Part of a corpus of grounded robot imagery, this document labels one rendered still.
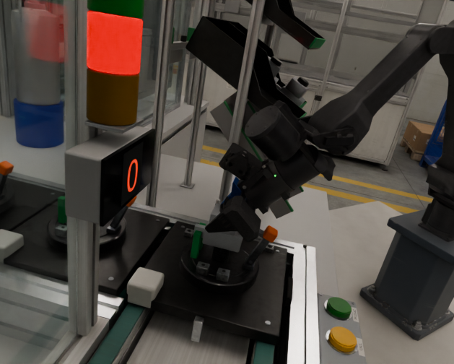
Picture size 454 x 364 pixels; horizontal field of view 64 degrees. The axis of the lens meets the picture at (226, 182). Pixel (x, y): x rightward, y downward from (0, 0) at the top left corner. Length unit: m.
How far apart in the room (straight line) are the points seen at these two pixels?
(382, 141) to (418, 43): 4.26
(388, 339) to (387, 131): 4.10
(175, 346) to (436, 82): 9.18
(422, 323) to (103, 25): 0.78
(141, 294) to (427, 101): 9.19
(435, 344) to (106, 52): 0.79
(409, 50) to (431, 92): 8.95
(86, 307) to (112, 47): 0.32
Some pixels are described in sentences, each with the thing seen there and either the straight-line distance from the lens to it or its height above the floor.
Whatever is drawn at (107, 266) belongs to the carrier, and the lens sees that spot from 0.65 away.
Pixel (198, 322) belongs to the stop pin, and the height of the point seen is 0.96.
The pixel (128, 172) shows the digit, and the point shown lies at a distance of 0.40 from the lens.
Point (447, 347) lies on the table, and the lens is 0.91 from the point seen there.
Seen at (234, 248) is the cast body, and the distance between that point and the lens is 0.62.
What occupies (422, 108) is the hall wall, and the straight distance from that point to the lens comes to 9.57.
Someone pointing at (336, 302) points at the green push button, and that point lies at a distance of 0.68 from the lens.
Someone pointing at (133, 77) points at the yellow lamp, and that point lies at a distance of 0.38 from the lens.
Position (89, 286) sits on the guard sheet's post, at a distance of 0.51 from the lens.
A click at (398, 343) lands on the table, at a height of 0.86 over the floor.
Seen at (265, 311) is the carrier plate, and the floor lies 0.97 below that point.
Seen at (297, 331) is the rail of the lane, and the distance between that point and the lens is 0.61.
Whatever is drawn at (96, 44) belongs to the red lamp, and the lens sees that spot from 0.37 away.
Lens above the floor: 1.37
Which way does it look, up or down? 24 degrees down
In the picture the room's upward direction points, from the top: 10 degrees clockwise
